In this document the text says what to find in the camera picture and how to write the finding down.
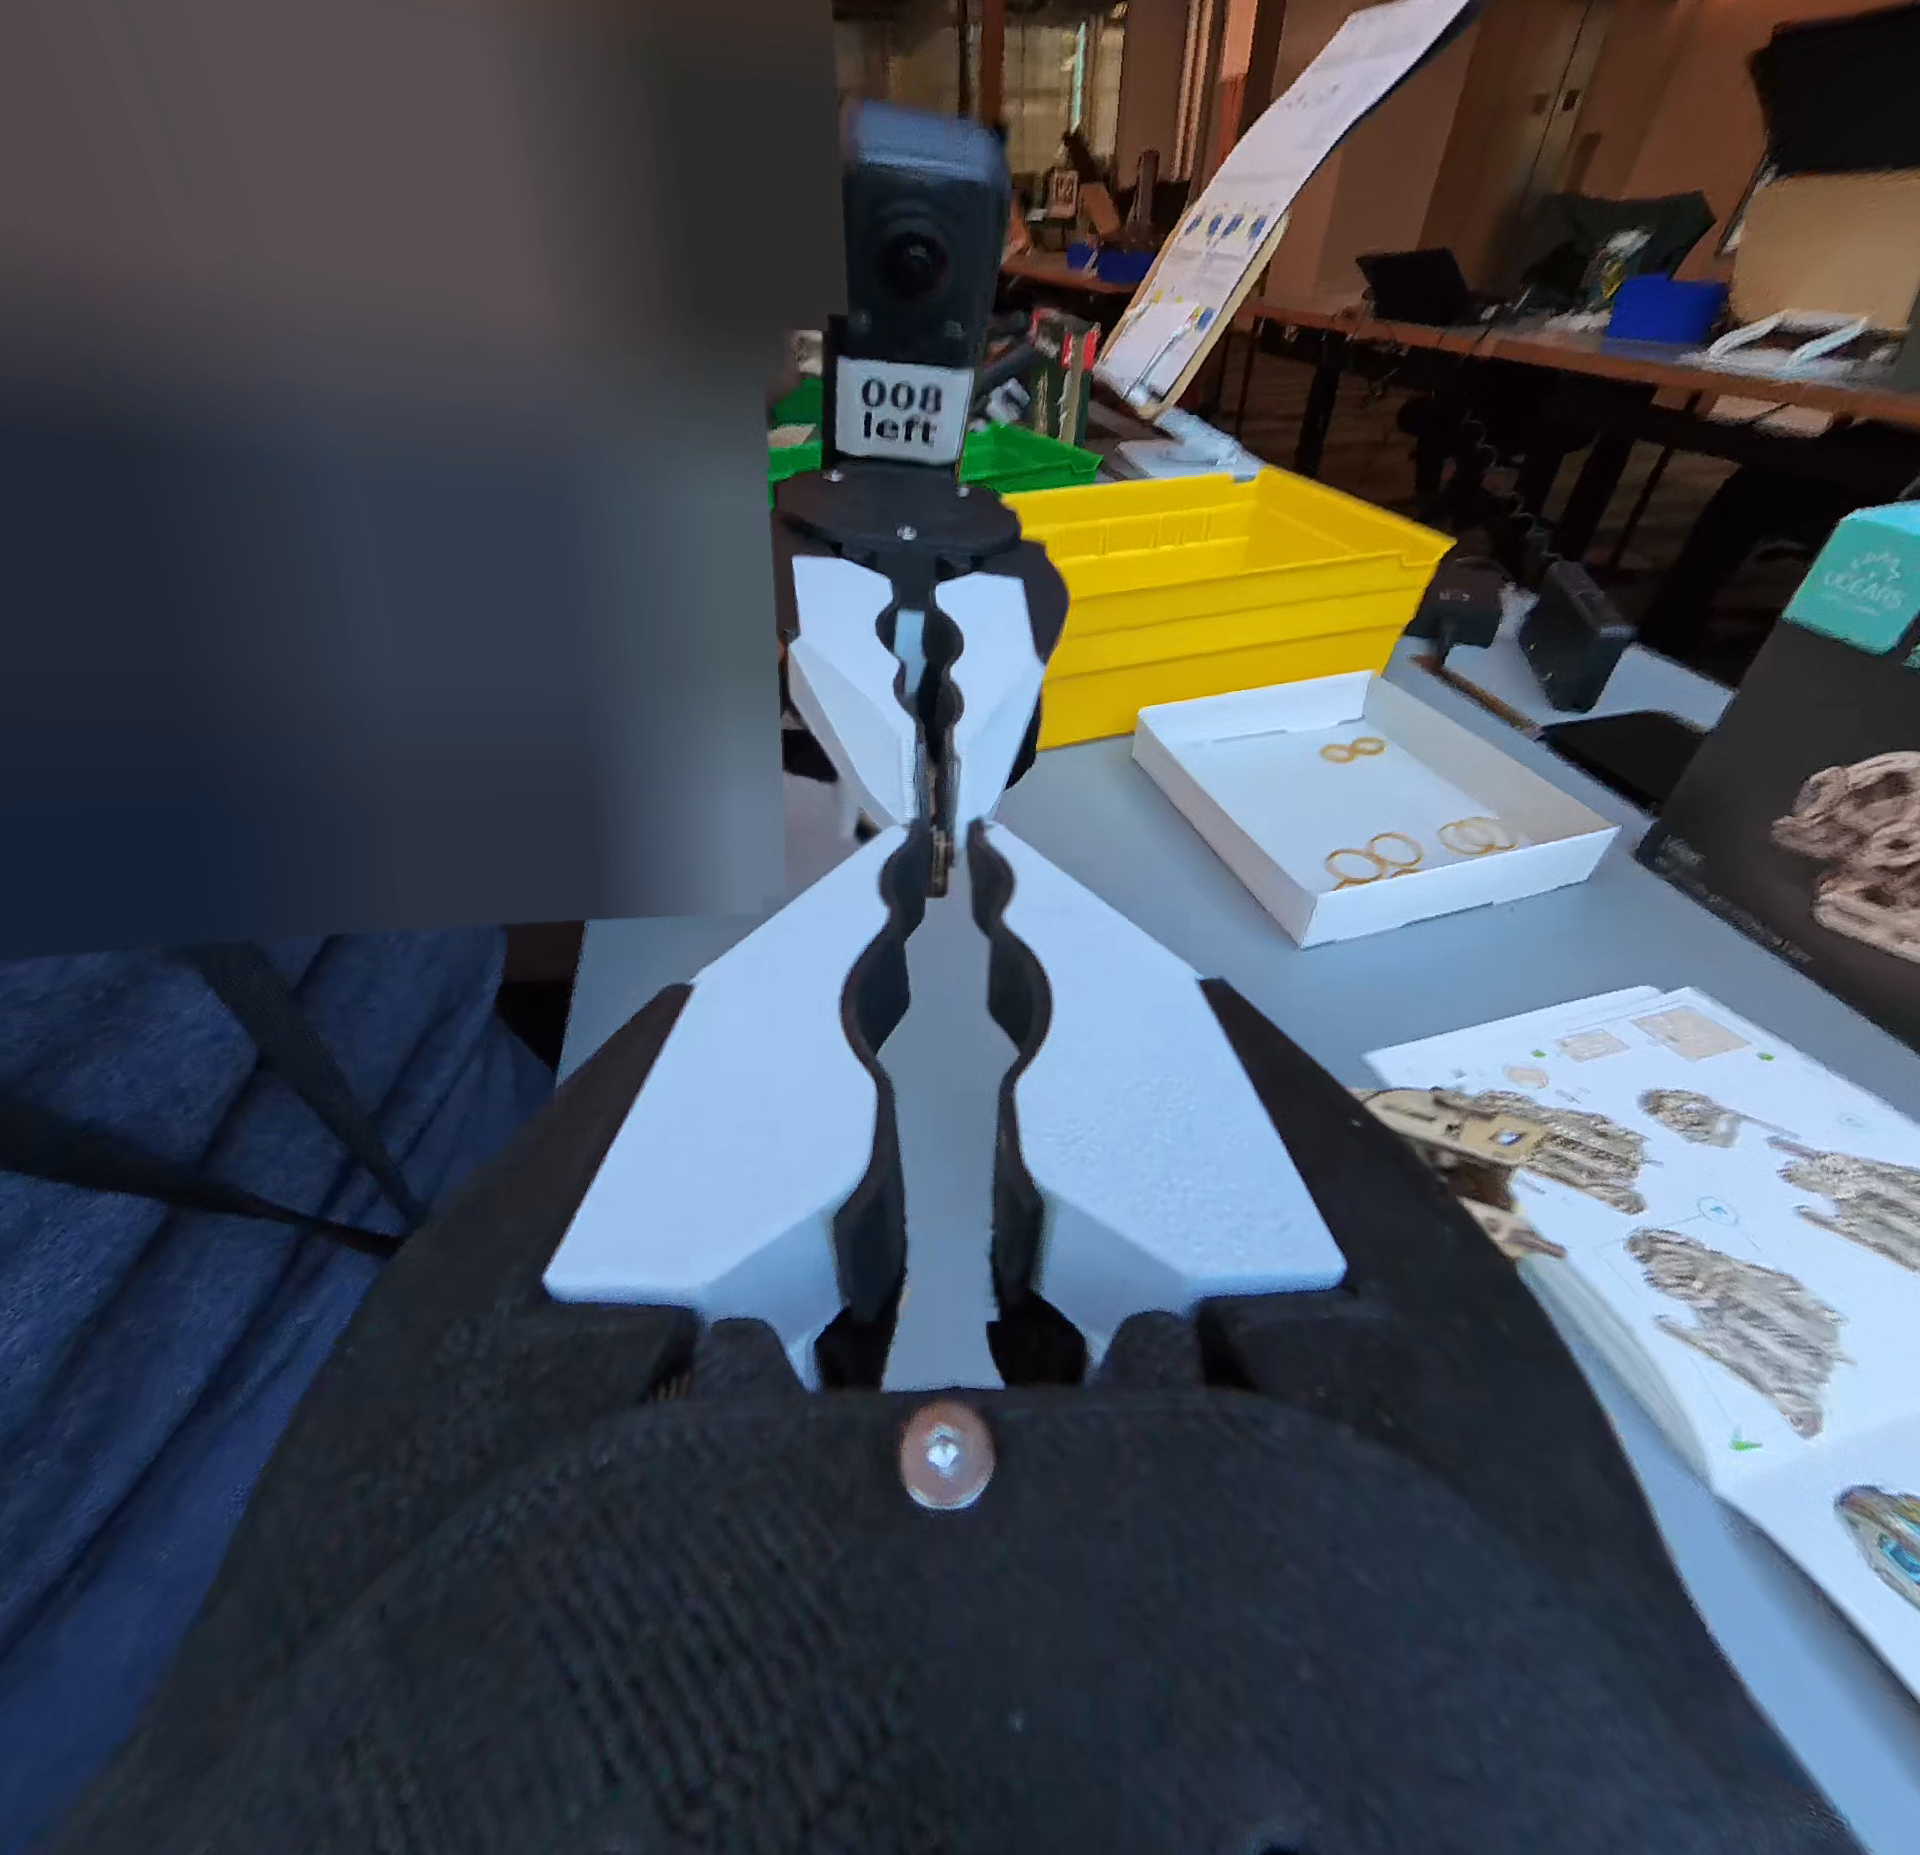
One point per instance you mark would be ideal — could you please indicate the red green carton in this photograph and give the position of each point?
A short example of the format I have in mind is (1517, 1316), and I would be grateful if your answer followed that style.
(1061, 378)

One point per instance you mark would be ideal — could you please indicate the yellow plastic bin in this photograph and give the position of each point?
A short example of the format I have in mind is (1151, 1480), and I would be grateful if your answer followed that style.
(1214, 580)

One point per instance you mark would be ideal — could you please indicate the blue storage bin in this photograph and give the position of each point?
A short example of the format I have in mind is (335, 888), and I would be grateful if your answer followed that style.
(1665, 311)

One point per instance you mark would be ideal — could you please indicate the small black power adapter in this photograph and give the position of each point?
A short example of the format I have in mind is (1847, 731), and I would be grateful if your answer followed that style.
(1461, 603)

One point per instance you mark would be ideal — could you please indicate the black flat case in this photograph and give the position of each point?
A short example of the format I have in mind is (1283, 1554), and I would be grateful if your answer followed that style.
(1634, 757)

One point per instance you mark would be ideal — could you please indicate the small wooden model part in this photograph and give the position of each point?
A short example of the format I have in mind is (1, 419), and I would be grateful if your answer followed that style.
(938, 850)

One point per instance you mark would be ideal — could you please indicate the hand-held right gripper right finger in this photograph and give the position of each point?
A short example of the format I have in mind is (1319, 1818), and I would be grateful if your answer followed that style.
(1154, 1136)

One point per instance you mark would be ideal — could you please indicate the wooden submarine model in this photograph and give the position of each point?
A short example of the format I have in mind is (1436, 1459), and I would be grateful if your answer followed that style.
(1478, 1157)

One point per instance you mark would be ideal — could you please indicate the long wooden table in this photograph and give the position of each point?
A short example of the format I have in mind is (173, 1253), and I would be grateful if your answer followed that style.
(1680, 363)

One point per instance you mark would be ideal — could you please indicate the white cardboard tray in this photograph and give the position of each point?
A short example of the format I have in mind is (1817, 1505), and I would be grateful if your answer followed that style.
(1349, 805)

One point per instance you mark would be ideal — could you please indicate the open instruction booklet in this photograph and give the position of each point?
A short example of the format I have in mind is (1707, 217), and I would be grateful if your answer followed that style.
(1725, 1136)

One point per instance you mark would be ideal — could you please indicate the black laptop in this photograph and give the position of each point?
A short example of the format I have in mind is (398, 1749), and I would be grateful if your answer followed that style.
(1416, 287)

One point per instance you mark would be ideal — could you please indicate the black model kit box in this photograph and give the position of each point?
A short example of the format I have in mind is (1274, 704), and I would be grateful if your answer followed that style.
(1754, 775)

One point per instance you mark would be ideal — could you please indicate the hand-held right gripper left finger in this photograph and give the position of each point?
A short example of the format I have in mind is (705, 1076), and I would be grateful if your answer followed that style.
(734, 1136)

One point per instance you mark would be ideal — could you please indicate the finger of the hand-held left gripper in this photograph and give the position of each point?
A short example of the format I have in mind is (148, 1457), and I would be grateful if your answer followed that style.
(839, 656)
(998, 670)

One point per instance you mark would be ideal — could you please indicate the green plastic bin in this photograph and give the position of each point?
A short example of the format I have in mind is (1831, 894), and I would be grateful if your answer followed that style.
(1034, 455)

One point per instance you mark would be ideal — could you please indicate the white poster board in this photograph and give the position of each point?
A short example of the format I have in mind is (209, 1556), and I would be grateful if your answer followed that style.
(1290, 161)

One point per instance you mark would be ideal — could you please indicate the group of yellow rubber bands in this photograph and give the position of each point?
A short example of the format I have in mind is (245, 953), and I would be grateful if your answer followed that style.
(1373, 861)

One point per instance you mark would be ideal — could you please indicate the thin brown rod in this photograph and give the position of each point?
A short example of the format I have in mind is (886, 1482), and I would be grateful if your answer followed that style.
(1478, 693)

